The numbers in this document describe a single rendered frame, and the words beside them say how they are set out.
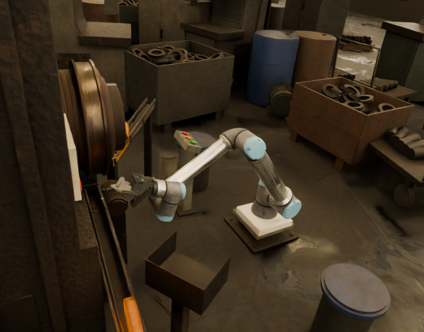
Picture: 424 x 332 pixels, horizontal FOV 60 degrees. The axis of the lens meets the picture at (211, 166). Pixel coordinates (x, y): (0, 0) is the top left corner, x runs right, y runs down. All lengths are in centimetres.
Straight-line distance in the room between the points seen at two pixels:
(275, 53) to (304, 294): 314
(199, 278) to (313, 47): 395
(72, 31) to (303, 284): 323
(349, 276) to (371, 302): 16
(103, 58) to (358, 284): 332
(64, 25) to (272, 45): 234
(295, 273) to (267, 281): 21
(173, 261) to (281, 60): 360
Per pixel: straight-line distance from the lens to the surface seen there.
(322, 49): 510
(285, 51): 481
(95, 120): 137
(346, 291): 193
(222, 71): 422
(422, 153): 363
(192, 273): 159
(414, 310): 266
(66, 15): 420
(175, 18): 556
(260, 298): 234
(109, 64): 427
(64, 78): 147
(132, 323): 123
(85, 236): 136
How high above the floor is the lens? 176
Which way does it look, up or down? 31 degrees down
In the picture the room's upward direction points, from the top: 6 degrees clockwise
